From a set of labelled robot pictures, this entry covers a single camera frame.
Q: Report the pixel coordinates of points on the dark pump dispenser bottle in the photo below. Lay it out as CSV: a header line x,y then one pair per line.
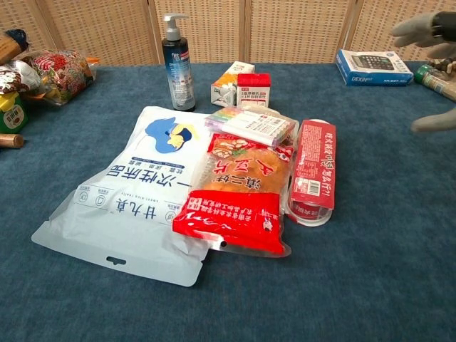
x,y
178,71

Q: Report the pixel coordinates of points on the white disposable bedding bag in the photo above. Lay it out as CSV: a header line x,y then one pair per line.
x,y
142,185

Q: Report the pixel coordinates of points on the woven folding screen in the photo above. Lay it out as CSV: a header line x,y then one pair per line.
x,y
107,28

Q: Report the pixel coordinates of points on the colourful marker pen pack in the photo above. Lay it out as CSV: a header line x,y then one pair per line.
x,y
249,123

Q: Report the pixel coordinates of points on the red shrimp chips snack bag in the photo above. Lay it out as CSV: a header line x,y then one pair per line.
x,y
235,199

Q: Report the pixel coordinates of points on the red patterned snack bag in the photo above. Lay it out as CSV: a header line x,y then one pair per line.
x,y
62,75

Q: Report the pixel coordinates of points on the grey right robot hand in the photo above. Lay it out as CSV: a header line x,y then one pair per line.
x,y
415,30

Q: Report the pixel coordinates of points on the copper coloured tube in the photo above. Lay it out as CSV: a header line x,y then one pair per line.
x,y
10,141

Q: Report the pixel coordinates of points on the long wooden box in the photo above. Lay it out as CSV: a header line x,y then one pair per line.
x,y
9,48

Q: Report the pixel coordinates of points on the orange white juice carton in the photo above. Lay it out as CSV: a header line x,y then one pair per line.
x,y
224,85

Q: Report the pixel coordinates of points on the red white small box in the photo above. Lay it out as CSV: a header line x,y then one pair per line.
x,y
253,90

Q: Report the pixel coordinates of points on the brown white snack bag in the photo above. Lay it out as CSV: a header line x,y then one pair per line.
x,y
16,76

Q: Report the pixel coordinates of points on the yellow green can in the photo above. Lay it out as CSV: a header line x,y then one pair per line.
x,y
12,114

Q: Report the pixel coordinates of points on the red sleeve cup pack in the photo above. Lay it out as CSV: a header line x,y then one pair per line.
x,y
313,164

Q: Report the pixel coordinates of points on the blue boxed calculator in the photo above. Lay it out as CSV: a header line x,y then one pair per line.
x,y
370,67

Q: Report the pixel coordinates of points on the green cap spice bottle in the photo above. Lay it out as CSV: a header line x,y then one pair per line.
x,y
432,80

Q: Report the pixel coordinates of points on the dark blue small item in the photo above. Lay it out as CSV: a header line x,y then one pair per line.
x,y
19,37

